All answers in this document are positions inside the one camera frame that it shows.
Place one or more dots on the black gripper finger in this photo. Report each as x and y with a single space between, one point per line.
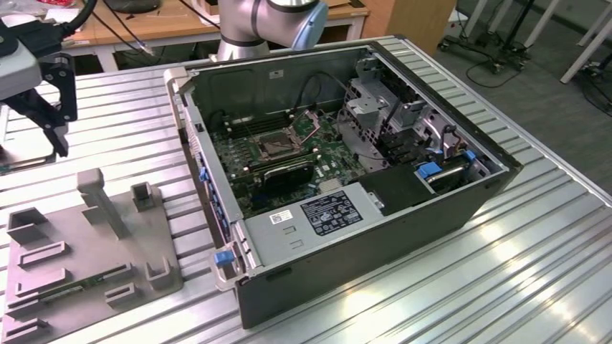
68 93

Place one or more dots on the silver CPU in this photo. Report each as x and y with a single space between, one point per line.
24 161

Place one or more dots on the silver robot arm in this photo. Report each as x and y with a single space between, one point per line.
268 25

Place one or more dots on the blue expansion slot tab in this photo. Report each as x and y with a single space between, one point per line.
202 173

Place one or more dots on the CPU socket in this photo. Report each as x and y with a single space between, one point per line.
279 145

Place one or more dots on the white cardboard box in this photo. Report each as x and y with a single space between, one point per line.
62 14

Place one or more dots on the wooden desk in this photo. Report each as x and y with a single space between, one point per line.
158 25

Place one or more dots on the grey parts rack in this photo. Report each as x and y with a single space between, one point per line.
110 258

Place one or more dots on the black graphics card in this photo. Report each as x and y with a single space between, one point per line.
290 177

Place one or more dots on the thin metal locking lever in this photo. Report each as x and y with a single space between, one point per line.
312 133

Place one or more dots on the green RAM stick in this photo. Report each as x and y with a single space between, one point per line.
88 283

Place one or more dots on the blue plastic case latch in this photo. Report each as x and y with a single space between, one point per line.
224 258

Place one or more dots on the green motherboard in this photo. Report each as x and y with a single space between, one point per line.
335 157

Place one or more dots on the small silver heatsink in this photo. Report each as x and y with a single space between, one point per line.
330 185

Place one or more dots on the grey power supply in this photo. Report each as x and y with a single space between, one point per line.
278 243

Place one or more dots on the grey metal drive cage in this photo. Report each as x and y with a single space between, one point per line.
368 107

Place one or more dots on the wooden cabinet panel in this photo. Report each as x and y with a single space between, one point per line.
416 18

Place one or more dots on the black open PC case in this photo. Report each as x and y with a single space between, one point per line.
363 258

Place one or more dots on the small blue clip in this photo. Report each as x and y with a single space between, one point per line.
467 156

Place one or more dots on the black rolling stand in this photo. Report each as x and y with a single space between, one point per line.
514 39

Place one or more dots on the white table leg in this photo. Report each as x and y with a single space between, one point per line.
583 59
543 23

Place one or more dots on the grey wrist camera housing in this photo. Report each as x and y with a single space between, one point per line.
19 75

